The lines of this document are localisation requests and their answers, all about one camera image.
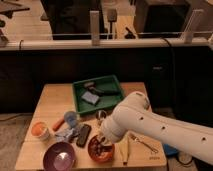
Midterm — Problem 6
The dark red grape bunch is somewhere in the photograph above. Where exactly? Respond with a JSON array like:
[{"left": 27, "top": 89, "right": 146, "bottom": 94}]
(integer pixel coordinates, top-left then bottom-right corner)
[{"left": 90, "top": 137, "right": 112, "bottom": 156}]

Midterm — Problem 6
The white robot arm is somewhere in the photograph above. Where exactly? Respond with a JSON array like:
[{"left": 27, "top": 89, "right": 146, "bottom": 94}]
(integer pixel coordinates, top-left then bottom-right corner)
[{"left": 100, "top": 91, "right": 213, "bottom": 165}]

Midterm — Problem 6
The red bowl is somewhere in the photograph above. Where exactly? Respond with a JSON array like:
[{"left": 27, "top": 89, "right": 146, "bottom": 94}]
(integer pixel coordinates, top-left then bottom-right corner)
[{"left": 87, "top": 135, "right": 115, "bottom": 163}]

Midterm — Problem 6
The purple bowl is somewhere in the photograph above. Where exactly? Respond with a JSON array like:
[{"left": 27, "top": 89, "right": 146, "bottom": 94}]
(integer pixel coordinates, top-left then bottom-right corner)
[{"left": 43, "top": 142, "right": 76, "bottom": 171}]

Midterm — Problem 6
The wooden spatula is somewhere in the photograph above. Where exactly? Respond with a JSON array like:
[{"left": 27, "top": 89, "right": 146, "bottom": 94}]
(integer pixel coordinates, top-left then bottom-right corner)
[{"left": 119, "top": 135, "right": 129, "bottom": 165}]

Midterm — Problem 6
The black remote control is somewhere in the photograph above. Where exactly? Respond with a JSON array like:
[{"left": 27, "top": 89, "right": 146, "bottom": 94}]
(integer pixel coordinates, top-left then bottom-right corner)
[{"left": 76, "top": 124, "right": 91, "bottom": 148}]

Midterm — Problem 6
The small metal cup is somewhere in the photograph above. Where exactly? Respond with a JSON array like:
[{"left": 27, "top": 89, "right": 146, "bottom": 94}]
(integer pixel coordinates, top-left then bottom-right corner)
[{"left": 96, "top": 110, "right": 107, "bottom": 125}]

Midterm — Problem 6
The metal fork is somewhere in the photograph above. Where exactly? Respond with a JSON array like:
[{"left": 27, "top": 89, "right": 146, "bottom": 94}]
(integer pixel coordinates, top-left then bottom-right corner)
[{"left": 129, "top": 133, "right": 158, "bottom": 154}]

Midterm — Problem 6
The blue plastic cup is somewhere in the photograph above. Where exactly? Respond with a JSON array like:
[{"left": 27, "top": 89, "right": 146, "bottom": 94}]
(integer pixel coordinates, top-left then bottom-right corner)
[{"left": 64, "top": 111, "right": 78, "bottom": 128}]

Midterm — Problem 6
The blue sponge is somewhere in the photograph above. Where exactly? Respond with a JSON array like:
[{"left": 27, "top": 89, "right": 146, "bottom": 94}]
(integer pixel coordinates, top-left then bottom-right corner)
[{"left": 81, "top": 91, "right": 100, "bottom": 105}]

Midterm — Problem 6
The orange carrot toy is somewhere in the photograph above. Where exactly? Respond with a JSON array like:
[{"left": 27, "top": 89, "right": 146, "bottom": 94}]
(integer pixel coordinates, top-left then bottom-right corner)
[{"left": 52, "top": 118, "right": 65, "bottom": 131}]

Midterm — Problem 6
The green plastic tray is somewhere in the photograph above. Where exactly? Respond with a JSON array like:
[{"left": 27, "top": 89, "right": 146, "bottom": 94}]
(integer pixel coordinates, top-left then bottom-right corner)
[{"left": 72, "top": 75, "right": 125, "bottom": 116}]

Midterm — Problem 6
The dark brush in tray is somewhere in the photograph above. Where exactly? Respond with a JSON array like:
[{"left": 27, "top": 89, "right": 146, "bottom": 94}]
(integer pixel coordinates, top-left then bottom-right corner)
[{"left": 84, "top": 82, "right": 118, "bottom": 96}]

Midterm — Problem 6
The orange and white cup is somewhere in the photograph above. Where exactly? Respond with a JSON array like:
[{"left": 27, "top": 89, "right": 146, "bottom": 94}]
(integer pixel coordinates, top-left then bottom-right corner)
[{"left": 31, "top": 122, "right": 50, "bottom": 141}]

